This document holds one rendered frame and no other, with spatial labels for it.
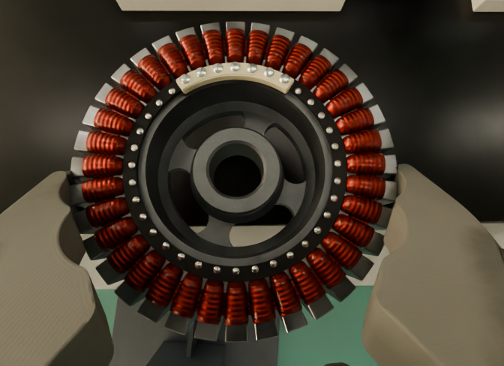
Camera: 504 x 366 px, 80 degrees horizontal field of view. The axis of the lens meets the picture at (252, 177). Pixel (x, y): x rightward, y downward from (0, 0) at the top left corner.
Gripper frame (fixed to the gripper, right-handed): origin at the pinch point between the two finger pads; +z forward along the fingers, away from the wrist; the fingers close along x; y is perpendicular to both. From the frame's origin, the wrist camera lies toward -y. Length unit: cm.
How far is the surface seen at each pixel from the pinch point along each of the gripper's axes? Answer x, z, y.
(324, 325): 25, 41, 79
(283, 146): 3.0, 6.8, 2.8
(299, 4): 4.4, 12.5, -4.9
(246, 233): 0.5, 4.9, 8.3
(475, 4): 16.6, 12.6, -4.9
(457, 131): 14.3, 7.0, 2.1
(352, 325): 33, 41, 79
